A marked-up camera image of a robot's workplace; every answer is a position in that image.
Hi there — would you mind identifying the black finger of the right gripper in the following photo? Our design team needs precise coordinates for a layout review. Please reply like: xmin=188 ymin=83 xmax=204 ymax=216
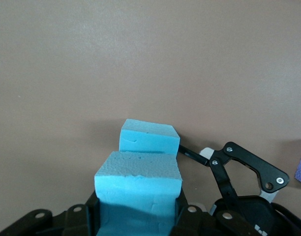
xmin=179 ymin=141 xmax=290 ymax=199

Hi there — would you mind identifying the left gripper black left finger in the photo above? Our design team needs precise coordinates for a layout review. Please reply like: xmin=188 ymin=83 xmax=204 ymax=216
xmin=0 ymin=190 xmax=101 ymax=236

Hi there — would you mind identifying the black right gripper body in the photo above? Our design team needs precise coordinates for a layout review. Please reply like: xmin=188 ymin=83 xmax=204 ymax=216
xmin=209 ymin=189 xmax=301 ymax=236

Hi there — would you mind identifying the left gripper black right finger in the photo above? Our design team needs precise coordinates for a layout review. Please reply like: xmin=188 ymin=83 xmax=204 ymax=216
xmin=170 ymin=189 xmax=262 ymax=236

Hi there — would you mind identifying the light blue foam block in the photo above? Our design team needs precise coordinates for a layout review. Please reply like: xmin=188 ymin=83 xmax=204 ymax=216
xmin=94 ymin=150 xmax=183 ymax=236
xmin=119 ymin=118 xmax=181 ymax=156

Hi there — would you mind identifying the brown table mat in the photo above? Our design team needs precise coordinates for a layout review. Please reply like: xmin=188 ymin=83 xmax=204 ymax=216
xmin=0 ymin=0 xmax=301 ymax=229

